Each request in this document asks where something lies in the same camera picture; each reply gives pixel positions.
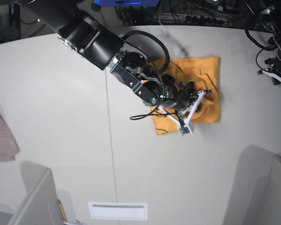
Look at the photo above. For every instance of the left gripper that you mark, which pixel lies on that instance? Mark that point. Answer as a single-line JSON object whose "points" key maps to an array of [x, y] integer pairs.
{"points": [[271, 20]]}

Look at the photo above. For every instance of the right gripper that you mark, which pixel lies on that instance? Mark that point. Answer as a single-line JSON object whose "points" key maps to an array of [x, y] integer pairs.
{"points": [[132, 70]]}

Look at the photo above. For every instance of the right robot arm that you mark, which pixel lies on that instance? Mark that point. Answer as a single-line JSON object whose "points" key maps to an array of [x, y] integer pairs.
{"points": [[81, 32]]}

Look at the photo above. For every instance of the grey partition panel right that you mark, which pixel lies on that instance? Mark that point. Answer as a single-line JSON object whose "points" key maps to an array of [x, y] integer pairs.
{"points": [[255, 198]]}

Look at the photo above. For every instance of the grey partition panel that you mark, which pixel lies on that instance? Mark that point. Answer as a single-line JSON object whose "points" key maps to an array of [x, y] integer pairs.
{"points": [[40, 206], [255, 198]]}

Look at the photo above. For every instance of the black power strip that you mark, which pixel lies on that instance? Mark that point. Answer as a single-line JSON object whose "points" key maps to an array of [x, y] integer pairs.
{"points": [[201, 20]]}

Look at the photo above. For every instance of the orange pencil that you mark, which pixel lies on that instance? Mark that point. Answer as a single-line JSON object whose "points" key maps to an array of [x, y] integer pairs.
{"points": [[62, 212]]}

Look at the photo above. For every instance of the blue purple base device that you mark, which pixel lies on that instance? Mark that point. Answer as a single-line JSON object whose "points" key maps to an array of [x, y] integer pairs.
{"points": [[133, 3]]}

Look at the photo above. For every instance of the grey partition panel left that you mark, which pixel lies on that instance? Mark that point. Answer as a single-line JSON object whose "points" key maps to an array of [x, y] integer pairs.
{"points": [[40, 206]]}

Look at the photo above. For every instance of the pink folded cloth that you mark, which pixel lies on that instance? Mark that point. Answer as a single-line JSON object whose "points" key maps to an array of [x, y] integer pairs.
{"points": [[8, 146]]}

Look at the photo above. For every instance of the white table cable slot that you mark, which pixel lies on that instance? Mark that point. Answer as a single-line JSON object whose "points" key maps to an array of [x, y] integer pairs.
{"points": [[118, 211]]}

